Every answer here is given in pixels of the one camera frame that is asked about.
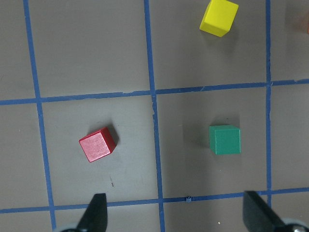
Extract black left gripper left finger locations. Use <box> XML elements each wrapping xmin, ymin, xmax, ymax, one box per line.
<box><xmin>76</xmin><ymin>193</ymin><xmax>108</xmax><ymax>232</ymax></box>

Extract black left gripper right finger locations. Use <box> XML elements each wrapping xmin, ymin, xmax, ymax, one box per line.
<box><xmin>242</xmin><ymin>191</ymin><xmax>285</xmax><ymax>232</ymax></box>

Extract red wooden block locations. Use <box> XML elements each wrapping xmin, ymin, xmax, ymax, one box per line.
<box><xmin>79</xmin><ymin>127</ymin><xmax>116</xmax><ymax>162</ymax></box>

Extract green wooden block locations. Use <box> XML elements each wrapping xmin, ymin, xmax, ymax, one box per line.
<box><xmin>209</xmin><ymin>125</ymin><xmax>241</xmax><ymax>155</ymax></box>

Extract yellow wooden block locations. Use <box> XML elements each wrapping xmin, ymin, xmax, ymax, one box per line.
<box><xmin>199</xmin><ymin>0</ymin><xmax>239</xmax><ymax>37</ymax></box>

